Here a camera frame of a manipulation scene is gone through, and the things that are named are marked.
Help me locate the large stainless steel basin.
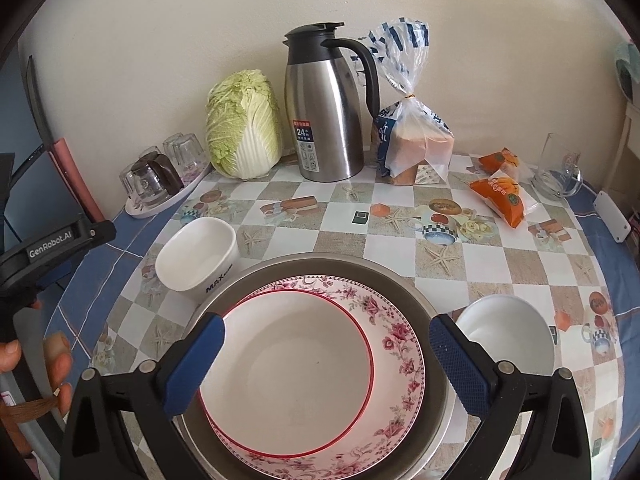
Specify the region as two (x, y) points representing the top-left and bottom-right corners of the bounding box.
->
(177, 252), (456, 479)

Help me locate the white round logo bowl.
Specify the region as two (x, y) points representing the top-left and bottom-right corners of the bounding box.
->
(456, 295), (554, 376)

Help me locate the red rimmed strawberry bowl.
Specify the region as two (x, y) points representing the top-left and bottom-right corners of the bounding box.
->
(200, 290), (374, 458)

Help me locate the white square bowl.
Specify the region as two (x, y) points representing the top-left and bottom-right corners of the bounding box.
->
(155, 218), (240, 304)

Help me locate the pink floral plate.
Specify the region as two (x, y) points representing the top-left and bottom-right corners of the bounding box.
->
(210, 275), (426, 479)

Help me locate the person's left hand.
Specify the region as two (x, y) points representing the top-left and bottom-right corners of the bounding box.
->
(0, 332), (73, 416)

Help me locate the white oval tray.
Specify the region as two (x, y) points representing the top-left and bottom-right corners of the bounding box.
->
(124, 164), (213, 219)

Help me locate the upturned drinking glass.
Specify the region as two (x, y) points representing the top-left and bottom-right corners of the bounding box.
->
(174, 133), (208, 183)
(163, 132), (184, 167)
(119, 166), (141, 208)

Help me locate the white power adapter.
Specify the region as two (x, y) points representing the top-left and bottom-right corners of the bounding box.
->
(593, 191), (631, 244)

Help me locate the checkered patterned tablecloth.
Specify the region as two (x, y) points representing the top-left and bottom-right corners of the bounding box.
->
(44, 155), (639, 479)

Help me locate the orange snack packet front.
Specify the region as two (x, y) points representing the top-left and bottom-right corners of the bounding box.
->
(469, 170), (539, 229)

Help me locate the orange snack packet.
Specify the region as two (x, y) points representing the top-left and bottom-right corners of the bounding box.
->
(469, 170), (539, 229)
(478, 148), (534, 182)

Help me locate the napa cabbage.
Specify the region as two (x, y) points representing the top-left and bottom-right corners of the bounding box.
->
(206, 70), (283, 181)

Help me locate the clear glass mug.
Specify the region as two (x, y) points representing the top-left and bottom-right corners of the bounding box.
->
(533, 132), (582, 198)

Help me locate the orange snack packet rear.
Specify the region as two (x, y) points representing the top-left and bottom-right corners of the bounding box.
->
(478, 148), (534, 182)

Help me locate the stainless steel thermos jug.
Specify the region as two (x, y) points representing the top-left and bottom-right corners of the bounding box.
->
(284, 22), (380, 183)

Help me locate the white shelf rack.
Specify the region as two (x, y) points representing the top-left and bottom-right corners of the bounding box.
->
(606, 41), (640, 196)

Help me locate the bagged sliced bread loaf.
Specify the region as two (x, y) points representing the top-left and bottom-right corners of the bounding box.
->
(364, 18), (454, 185)

